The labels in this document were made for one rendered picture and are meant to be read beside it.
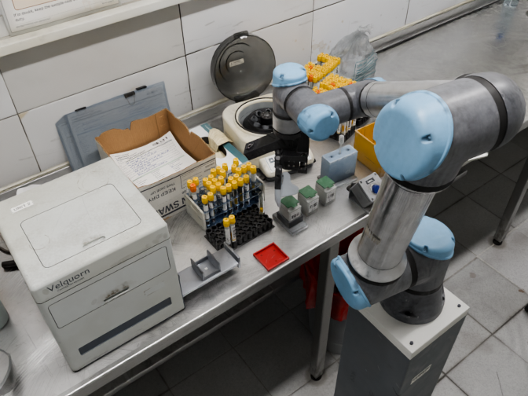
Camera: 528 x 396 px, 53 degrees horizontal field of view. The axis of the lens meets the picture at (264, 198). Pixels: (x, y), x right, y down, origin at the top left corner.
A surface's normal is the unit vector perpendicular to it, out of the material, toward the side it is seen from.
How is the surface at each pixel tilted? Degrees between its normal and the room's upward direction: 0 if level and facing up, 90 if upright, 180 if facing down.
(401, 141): 83
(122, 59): 90
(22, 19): 92
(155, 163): 1
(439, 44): 0
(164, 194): 86
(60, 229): 0
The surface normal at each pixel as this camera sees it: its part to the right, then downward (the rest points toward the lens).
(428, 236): 0.09, -0.77
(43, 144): 0.59, 0.55
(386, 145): -0.88, 0.23
